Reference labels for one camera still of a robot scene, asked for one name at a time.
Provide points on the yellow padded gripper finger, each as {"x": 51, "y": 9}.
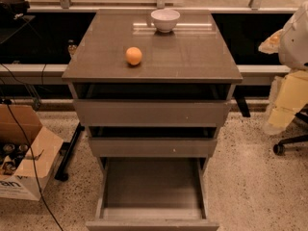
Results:
{"x": 271, "y": 44}
{"x": 288, "y": 95}

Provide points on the orange fruit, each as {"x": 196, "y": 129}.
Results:
{"x": 133, "y": 55}

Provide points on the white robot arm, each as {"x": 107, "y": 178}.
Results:
{"x": 293, "y": 48}

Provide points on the grey drawer cabinet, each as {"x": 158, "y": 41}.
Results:
{"x": 194, "y": 52}

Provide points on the grey top drawer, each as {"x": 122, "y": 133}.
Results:
{"x": 151, "y": 105}

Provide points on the grey open bottom drawer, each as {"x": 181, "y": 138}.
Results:
{"x": 152, "y": 194}

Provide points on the grey middle drawer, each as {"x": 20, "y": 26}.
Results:
{"x": 196, "y": 142}

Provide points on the white ceramic bowl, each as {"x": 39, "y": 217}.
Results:
{"x": 165, "y": 20}

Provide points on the small glass bottle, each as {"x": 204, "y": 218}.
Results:
{"x": 72, "y": 47}

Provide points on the black table leg stand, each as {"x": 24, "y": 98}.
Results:
{"x": 66, "y": 151}

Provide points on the black bag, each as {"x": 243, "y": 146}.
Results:
{"x": 13, "y": 9}

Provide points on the open cardboard box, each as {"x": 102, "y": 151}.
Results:
{"x": 28, "y": 153}

